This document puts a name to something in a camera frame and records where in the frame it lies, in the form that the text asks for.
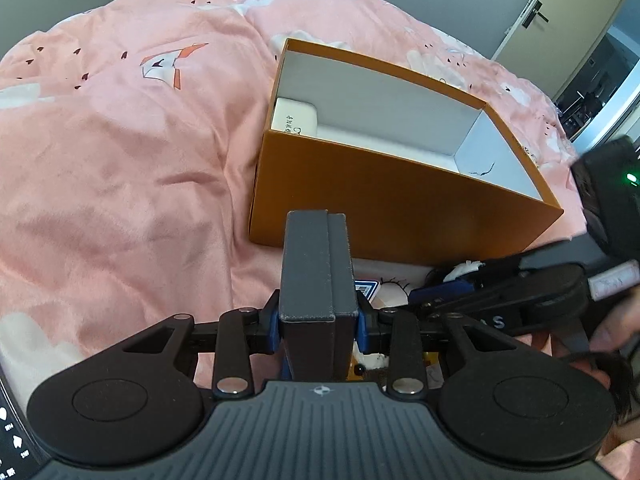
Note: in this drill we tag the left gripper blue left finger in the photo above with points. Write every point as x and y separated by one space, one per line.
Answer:
269 337

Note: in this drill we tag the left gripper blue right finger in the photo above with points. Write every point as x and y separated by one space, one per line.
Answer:
365 326

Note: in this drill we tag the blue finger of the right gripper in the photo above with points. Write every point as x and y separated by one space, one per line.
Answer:
441 292

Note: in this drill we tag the white puppy plush black ears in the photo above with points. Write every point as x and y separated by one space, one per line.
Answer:
478 273

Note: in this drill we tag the dark grey box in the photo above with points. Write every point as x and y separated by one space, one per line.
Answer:
318 306

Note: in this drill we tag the white glasses case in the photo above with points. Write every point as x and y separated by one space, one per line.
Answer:
290 116

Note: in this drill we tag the brown dog plush blue hat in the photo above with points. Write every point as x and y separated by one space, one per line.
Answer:
371 367

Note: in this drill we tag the cream bedroom door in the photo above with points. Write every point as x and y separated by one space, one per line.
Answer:
549 55

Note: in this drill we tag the person's right hand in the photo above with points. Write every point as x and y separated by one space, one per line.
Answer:
620 325

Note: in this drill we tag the orange cardboard box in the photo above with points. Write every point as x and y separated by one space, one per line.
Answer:
424 173

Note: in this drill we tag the smartphone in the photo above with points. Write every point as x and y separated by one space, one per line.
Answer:
21 457

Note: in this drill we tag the black door handle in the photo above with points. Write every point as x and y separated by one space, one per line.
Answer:
534 12

